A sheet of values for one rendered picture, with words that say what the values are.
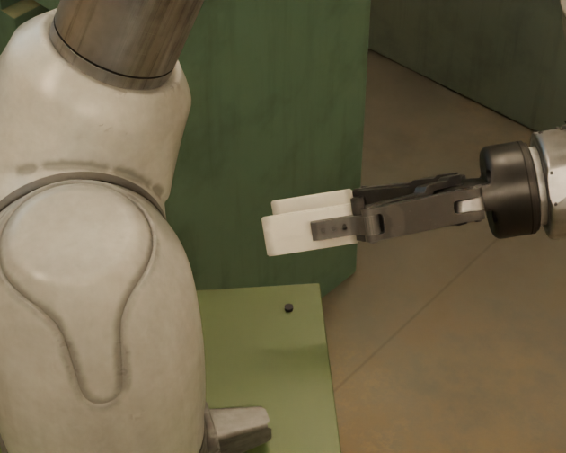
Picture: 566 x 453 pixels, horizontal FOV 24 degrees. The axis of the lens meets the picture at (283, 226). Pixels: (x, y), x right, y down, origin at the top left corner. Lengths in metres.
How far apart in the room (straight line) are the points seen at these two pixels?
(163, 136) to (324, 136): 0.90
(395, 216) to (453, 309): 1.19
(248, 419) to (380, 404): 0.95
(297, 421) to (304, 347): 0.08
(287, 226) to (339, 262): 1.15
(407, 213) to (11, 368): 0.30
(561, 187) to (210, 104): 0.73
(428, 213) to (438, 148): 1.47
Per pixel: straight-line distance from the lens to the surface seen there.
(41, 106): 1.00
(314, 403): 1.13
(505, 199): 1.02
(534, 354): 2.10
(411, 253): 2.23
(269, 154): 1.81
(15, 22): 1.38
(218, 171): 1.74
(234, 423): 1.07
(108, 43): 0.98
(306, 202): 1.12
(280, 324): 1.18
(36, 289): 0.87
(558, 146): 1.03
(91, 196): 0.91
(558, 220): 1.03
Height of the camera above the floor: 1.57
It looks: 44 degrees down
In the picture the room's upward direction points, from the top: straight up
